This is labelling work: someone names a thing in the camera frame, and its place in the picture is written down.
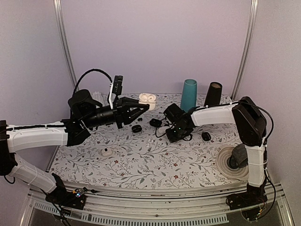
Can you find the aluminium frame post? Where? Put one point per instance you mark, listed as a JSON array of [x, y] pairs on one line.
[[246, 48], [64, 41]]

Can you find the white ribbed vase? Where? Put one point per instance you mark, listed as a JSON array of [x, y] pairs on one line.
[[98, 97]]

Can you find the black round earbud case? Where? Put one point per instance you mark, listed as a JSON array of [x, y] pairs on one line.
[[136, 129]]

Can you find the black small earbud case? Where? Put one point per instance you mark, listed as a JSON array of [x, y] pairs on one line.
[[206, 136]]

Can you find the white ribbed plate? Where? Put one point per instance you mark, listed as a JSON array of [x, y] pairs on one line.
[[222, 165]]

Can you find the white case with black dot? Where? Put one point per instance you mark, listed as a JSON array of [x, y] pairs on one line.
[[106, 152]]

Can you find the teal vase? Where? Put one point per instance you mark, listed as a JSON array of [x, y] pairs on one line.
[[189, 94]]

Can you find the floral patterned table mat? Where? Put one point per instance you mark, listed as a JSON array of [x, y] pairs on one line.
[[147, 160]]

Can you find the left aluminium frame post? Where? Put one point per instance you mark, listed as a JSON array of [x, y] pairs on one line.
[[64, 41]]

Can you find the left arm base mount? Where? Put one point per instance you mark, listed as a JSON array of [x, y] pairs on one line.
[[62, 197]]

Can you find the white oval earbud case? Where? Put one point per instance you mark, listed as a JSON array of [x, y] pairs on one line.
[[162, 130]]

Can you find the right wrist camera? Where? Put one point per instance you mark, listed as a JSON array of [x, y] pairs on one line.
[[173, 113]]

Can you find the black vase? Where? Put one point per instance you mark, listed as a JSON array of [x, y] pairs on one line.
[[214, 94]]

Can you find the cream earbud charging case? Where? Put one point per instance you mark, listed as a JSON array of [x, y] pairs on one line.
[[148, 98]]

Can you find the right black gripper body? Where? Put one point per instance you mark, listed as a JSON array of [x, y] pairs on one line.
[[178, 134]]

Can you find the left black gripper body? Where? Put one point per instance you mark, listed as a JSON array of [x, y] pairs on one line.
[[93, 120]]

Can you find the black open earbud case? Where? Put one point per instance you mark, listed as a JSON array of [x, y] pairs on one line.
[[155, 123]]

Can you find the front aluminium rail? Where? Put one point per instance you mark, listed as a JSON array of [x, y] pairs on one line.
[[201, 206]]

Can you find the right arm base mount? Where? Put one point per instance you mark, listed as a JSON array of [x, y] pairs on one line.
[[252, 196]]

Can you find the dark grey mug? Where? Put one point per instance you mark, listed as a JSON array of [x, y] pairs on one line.
[[238, 158]]

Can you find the right aluminium frame post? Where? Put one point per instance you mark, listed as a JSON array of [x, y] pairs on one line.
[[246, 48]]

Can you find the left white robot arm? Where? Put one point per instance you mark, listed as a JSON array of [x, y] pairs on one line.
[[86, 114]]

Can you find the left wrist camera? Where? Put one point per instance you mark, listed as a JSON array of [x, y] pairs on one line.
[[117, 85]]

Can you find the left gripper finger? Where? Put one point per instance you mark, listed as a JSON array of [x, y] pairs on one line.
[[126, 102], [132, 111]]

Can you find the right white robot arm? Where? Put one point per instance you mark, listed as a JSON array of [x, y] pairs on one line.
[[250, 123]]

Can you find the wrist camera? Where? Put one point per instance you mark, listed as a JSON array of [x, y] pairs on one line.
[[173, 113], [117, 85]]

